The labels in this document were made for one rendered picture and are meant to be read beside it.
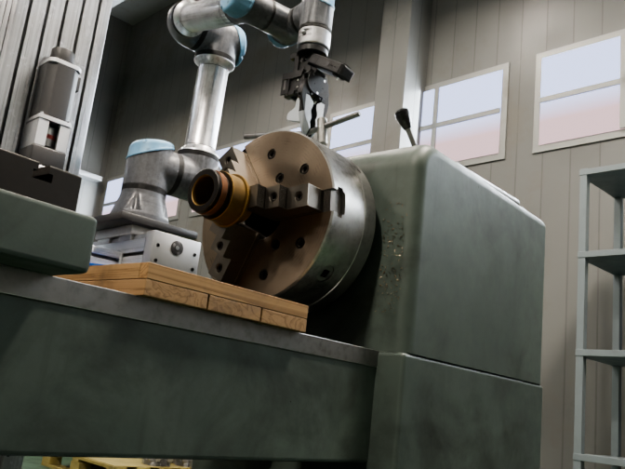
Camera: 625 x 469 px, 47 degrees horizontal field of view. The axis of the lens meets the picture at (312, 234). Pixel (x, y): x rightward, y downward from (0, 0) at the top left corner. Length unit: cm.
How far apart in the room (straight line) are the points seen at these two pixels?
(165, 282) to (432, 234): 58
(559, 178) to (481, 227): 359
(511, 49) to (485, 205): 420
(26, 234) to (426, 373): 77
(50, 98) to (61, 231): 118
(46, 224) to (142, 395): 26
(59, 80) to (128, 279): 110
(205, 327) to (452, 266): 58
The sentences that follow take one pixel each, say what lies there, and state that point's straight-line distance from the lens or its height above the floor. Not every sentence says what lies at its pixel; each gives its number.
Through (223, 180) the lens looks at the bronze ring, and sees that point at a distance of 116.
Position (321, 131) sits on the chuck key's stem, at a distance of 156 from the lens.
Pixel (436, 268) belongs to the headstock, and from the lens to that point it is 131.
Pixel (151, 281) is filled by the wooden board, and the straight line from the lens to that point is 87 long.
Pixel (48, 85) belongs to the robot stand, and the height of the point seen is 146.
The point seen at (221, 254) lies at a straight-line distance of 123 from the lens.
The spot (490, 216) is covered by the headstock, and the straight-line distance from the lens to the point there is 152.
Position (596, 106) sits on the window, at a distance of 509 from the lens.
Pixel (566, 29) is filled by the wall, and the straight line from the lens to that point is 549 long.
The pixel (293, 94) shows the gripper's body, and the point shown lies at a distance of 163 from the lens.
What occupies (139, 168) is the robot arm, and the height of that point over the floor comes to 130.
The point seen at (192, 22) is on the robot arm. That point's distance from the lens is 194.
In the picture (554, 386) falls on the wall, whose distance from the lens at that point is 478.
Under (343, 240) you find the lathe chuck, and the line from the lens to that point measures 120.
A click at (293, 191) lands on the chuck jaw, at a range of 118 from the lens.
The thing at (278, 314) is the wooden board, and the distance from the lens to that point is 102.
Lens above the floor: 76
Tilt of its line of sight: 13 degrees up
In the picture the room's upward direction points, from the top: 6 degrees clockwise
